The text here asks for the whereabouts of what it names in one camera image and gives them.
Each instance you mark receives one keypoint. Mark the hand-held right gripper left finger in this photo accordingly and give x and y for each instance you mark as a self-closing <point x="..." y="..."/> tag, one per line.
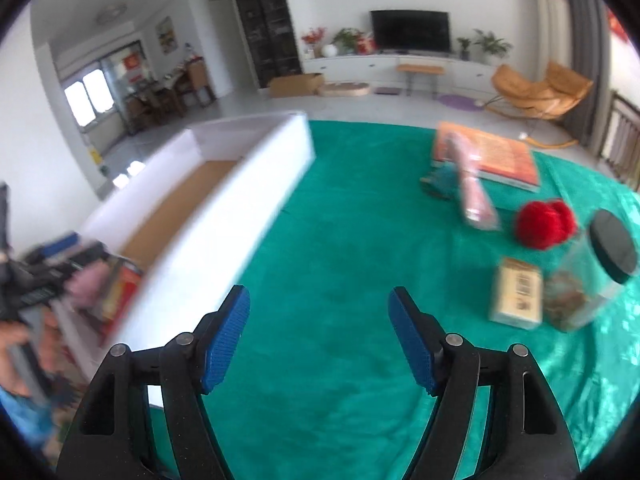
<point x="227" y="340"/>

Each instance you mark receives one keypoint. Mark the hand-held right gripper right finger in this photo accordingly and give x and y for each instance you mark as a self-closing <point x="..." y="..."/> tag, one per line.
<point x="412" y="340"/>

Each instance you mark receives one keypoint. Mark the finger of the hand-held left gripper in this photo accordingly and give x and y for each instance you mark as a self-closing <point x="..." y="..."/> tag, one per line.
<point x="47" y="292"/>
<point x="65" y="255"/>

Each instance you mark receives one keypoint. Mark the pink mesh bath pouf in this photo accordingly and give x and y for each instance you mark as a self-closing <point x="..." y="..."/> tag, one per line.
<point x="90" y="285"/>

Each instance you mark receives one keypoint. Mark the red patterned packet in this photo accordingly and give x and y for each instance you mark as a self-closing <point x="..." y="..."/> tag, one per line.
<point x="125" y="295"/>

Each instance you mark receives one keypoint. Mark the white shallow box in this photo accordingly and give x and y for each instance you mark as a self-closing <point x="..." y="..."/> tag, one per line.
<point x="210" y="210"/>

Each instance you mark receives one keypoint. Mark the person's left hand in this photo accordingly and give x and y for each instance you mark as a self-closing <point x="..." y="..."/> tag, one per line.
<point x="12" y="360"/>

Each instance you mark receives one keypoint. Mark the yellow white tissue pack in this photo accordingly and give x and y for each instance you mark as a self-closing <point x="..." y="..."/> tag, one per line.
<point x="517" y="295"/>

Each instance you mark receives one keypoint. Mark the green tablecloth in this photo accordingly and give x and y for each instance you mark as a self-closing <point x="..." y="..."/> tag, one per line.
<point x="350" y="240"/>

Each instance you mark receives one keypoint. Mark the pink patterned rolled packet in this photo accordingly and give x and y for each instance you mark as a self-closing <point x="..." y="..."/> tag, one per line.
<point x="475" y="195"/>

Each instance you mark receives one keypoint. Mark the teal cloth item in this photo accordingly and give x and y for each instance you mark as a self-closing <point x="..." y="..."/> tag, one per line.
<point x="440" y="184"/>

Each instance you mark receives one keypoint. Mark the red yarn ball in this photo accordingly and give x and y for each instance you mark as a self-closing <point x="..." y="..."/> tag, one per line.
<point x="542" y="225"/>

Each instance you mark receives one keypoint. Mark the clear plastic jar black lid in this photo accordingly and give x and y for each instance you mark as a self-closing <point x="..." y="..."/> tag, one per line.
<point x="585" y="280"/>

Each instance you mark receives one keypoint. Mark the dining table with chairs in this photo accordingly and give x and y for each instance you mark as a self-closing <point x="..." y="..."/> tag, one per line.
<point x="165" y="95"/>

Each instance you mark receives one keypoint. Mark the orange book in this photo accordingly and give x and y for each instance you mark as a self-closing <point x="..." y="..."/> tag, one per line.
<point x="505" y="157"/>

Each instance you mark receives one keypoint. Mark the purple round mat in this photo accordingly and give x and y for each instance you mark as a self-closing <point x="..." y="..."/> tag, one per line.
<point x="460" y="101"/>

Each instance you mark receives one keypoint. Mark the ceiling lamp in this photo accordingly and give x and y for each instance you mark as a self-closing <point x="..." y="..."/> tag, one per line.
<point x="112" y="12"/>

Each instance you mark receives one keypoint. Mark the round tan pet bed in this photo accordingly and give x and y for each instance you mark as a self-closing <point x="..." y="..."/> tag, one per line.
<point x="345" y="90"/>

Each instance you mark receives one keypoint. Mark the cardboard box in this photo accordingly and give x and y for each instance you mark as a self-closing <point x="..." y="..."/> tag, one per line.
<point x="295" y="85"/>

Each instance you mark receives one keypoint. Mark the wooden bench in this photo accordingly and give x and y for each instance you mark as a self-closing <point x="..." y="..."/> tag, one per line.
<point x="420" y="70"/>

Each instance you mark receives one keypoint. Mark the white television cabinet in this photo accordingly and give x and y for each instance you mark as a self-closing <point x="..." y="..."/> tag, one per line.
<point x="375" y="67"/>

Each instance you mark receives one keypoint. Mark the orange lounge chair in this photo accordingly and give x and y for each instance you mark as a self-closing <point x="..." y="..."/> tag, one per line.
<point x="540" y="92"/>

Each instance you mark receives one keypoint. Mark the wooden slatted chair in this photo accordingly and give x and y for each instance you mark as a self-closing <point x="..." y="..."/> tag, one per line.
<point x="622" y="135"/>

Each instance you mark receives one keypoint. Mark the small potted green plant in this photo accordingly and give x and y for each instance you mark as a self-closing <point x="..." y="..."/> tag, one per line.
<point x="464" y="47"/>

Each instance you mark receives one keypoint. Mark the red ornament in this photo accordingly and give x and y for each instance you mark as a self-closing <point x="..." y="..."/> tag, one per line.
<point x="366" y="44"/>

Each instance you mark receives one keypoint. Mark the white round vase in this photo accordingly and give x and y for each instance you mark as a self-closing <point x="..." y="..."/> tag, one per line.
<point x="329" y="51"/>

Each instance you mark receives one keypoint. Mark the large potted green plant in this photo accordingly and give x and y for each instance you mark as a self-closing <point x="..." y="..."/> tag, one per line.
<point x="492" y="45"/>

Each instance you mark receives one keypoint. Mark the bushy green houseplant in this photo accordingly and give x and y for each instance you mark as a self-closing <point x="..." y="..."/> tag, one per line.
<point x="346" y="40"/>

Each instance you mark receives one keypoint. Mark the black television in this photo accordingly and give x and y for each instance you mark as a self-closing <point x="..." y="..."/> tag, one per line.
<point x="410" y="32"/>

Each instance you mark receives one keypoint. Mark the dark tall bookshelf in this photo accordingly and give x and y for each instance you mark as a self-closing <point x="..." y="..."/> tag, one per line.
<point x="265" y="20"/>

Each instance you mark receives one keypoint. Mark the red flowers in vase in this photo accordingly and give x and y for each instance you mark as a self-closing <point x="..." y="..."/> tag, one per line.
<point x="312" y="40"/>

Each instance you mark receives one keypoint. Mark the grey curtain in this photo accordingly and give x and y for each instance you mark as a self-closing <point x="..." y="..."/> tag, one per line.
<point x="585" y="35"/>

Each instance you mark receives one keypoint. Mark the framed wall picture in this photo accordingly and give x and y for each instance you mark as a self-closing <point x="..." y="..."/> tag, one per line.
<point x="166" y="35"/>

